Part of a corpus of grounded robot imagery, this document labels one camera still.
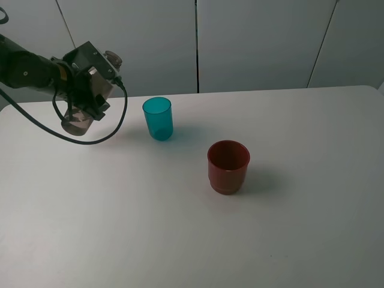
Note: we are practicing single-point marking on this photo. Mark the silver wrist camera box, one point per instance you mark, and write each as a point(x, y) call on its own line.
point(87, 56)

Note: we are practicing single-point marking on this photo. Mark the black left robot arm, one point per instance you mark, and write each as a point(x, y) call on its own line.
point(23, 69)

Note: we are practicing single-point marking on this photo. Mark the clear brownish water bottle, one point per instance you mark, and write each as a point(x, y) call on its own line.
point(75, 121)

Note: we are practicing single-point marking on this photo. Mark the red plastic cup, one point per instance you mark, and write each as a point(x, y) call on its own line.
point(228, 161)

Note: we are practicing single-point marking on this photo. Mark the teal translucent plastic cup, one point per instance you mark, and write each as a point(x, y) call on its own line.
point(158, 115)

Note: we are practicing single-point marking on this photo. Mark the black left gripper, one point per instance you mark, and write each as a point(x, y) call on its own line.
point(73, 84)

